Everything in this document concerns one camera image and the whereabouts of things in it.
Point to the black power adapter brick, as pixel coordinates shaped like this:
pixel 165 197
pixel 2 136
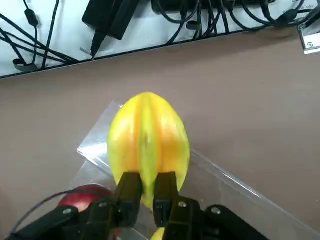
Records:
pixel 107 15

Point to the white printed card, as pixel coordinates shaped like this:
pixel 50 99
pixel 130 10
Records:
pixel 311 40

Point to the clear acrylic stepped stand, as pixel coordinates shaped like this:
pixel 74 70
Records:
pixel 225 190

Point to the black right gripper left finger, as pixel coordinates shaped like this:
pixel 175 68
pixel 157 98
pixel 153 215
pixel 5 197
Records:
pixel 127 195

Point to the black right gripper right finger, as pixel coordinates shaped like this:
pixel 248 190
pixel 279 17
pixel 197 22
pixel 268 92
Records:
pixel 165 195

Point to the white board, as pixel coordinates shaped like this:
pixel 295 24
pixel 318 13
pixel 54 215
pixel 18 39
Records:
pixel 70 37

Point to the red apple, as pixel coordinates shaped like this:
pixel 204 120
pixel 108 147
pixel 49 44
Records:
pixel 82 197

